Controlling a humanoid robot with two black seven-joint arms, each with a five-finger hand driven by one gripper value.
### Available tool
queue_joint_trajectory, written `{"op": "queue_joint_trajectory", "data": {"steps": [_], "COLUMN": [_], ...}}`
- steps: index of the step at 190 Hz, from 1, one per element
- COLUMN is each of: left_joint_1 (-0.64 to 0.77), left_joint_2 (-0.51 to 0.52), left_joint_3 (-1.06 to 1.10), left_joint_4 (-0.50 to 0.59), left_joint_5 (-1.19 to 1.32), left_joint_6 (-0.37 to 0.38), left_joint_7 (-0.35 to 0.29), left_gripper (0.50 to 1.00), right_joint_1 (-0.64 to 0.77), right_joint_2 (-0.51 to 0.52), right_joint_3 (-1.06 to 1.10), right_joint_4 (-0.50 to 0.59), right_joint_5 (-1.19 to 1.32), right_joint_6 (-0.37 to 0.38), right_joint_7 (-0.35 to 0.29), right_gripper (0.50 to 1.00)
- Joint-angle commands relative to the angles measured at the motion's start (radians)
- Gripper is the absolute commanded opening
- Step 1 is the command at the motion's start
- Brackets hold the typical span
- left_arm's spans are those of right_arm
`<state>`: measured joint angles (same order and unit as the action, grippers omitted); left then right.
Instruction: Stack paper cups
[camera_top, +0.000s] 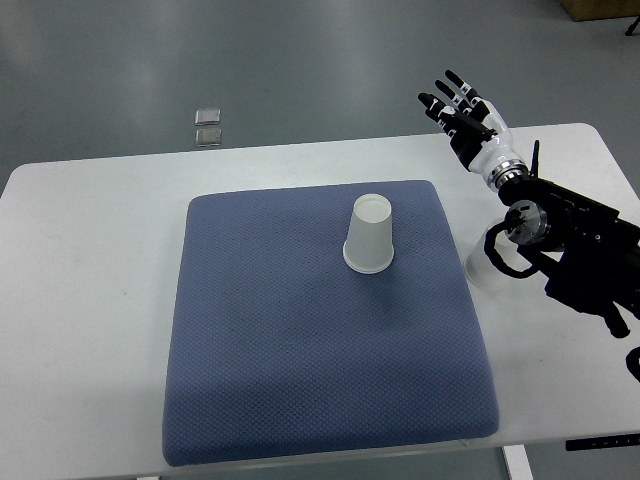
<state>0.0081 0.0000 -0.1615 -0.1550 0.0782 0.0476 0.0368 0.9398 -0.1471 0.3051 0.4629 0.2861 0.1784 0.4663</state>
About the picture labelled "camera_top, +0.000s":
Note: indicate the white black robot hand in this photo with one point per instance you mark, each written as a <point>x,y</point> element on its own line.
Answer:
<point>485,146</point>

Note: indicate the white paper cup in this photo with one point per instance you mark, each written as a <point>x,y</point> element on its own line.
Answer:
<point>478,268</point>
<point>368,248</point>

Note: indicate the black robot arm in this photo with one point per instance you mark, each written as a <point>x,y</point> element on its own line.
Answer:
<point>588,254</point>

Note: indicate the brown cardboard box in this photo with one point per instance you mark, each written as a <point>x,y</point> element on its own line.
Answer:
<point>588,10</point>

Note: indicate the white paper cup on mat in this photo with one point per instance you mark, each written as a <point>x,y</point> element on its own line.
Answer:
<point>368,248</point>

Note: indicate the black tripod leg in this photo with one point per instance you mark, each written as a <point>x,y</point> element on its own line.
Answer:
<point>632,27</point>

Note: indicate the upper metal floor plate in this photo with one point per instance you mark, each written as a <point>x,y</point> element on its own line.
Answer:
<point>207,116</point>

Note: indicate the blue quilted cushion mat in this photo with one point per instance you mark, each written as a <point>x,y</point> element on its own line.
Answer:
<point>279,348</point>

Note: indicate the white table leg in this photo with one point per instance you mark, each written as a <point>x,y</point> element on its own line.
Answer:
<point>517,463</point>

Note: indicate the black table control panel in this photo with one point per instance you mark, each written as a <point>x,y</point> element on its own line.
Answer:
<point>603,442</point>

